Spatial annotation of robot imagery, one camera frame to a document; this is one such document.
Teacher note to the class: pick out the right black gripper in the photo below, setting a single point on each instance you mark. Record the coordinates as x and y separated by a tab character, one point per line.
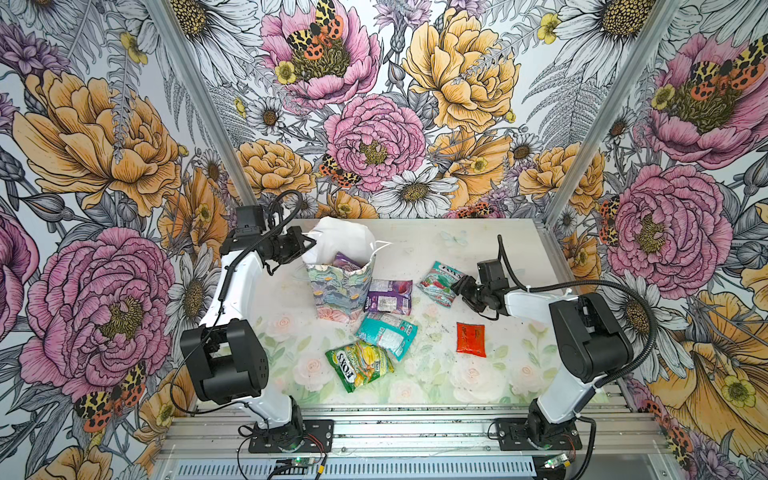
463	285

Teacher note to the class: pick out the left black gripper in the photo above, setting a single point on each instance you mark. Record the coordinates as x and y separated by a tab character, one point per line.
299	239

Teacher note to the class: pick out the magenta Fox's candy packet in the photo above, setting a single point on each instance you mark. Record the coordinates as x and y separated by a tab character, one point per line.
345	263

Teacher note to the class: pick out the floral paper gift bag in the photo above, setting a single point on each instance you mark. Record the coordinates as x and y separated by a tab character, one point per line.
340	296

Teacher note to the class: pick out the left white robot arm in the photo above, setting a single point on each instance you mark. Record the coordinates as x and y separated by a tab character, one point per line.
226	362

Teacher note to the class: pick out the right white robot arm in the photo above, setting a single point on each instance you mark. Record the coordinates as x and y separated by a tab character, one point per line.
589	341

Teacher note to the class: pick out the green red snack packet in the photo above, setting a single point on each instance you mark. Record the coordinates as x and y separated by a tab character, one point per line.
437	283

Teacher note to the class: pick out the purple snack packet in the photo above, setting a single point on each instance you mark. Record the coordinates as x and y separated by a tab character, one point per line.
390	297

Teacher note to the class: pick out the teal snack packet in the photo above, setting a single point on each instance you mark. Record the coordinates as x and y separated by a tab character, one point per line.
389	332

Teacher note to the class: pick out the green Fox's candy packet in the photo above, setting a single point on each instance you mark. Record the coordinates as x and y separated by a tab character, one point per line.
359	364

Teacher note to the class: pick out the left aluminium corner post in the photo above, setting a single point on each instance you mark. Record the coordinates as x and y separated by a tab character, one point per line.
184	61

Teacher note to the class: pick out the aluminium corner post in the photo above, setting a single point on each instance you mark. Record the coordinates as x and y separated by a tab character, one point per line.
184	61
646	46

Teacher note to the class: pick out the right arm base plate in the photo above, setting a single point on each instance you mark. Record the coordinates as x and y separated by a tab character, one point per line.
532	434

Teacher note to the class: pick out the right aluminium corner post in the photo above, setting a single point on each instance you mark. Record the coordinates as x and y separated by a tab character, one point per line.
646	46

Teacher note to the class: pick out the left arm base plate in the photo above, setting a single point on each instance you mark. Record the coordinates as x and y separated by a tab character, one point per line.
315	436

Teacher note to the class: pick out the aluminium rail frame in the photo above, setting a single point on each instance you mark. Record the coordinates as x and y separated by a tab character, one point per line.
413	442

